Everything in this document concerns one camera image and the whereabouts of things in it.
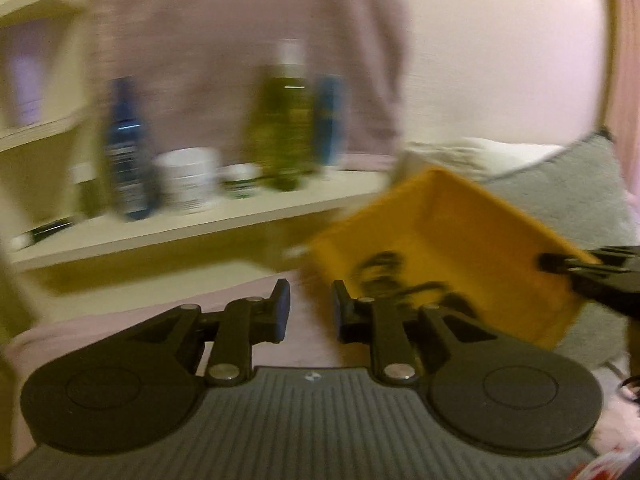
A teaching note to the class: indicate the yellow plastic tray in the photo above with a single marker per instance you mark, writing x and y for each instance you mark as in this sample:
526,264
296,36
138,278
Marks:
450,230

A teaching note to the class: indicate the white and blue tube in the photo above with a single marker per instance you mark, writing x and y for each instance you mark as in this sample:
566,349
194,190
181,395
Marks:
329,120

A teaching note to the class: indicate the fleece blanket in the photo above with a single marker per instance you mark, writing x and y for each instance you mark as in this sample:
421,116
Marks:
100,320

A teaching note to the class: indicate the green spray bottle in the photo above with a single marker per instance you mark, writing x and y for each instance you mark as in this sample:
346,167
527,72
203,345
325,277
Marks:
285,125

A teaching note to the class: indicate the cream corner shelf unit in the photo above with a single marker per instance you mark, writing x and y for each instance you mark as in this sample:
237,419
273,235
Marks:
200,225

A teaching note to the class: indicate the black cosmetic pencil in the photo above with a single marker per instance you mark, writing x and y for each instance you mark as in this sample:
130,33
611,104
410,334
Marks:
45,232

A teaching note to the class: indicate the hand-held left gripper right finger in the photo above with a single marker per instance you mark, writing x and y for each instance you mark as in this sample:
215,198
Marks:
345,312

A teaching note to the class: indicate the hanging pink towel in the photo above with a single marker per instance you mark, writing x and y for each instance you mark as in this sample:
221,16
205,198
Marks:
225,35

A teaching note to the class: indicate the purple tube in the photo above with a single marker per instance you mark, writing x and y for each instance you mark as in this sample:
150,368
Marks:
27,80

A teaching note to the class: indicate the white cream jar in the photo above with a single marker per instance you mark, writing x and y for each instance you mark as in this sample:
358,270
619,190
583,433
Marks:
187,182

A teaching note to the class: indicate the white pillow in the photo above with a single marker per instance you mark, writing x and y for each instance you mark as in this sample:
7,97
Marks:
475,157

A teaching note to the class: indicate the grey woven pillow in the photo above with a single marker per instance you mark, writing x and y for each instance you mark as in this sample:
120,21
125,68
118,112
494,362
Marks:
575,195

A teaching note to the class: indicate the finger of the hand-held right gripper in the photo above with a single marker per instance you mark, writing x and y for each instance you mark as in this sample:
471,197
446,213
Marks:
610,300
565,262

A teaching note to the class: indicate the small green lidded jar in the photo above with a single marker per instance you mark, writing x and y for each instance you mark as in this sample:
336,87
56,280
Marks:
241,182

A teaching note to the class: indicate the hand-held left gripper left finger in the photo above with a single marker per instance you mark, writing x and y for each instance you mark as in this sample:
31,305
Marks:
277,310

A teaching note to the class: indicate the blue spray bottle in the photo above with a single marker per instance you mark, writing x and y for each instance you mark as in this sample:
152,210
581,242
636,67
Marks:
127,160

